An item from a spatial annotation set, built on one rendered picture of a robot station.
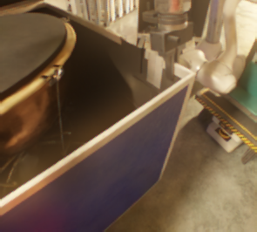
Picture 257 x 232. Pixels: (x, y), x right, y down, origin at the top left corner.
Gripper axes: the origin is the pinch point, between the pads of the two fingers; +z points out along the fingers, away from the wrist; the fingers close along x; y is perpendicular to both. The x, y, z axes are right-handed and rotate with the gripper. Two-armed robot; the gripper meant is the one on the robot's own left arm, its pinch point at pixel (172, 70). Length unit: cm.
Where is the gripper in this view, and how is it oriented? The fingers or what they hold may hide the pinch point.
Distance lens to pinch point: 54.5
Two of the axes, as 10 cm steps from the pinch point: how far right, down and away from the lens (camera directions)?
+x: 7.5, -4.8, 4.5
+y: 6.4, 4.0, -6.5
